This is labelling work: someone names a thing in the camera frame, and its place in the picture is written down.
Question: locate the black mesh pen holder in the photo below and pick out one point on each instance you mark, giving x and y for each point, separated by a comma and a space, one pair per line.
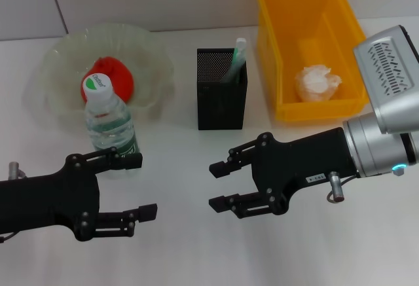
219, 109

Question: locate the grey marker pen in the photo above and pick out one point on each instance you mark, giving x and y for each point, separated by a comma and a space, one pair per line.
230, 74

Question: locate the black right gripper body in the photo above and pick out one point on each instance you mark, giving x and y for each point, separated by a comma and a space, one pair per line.
301, 161

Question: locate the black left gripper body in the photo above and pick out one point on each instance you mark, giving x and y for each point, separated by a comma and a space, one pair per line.
49, 201

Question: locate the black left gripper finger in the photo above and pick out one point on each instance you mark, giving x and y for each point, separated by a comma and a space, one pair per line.
147, 212
132, 161

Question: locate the yellow plastic bin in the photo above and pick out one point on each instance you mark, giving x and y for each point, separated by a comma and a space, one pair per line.
278, 53

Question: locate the mint green utility knife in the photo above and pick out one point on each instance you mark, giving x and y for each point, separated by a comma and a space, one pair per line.
240, 47

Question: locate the clear green-label water bottle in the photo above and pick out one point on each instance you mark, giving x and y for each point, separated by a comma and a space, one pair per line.
108, 119

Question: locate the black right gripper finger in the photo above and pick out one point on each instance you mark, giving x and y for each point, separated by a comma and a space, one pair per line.
219, 169
217, 204

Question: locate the red-orange toy orange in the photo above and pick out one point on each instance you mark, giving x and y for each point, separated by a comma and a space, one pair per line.
121, 73

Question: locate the pale green glass fruit plate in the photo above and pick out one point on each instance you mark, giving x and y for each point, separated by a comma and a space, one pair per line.
147, 63

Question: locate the white paper ball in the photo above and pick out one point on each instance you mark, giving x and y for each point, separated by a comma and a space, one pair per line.
316, 83

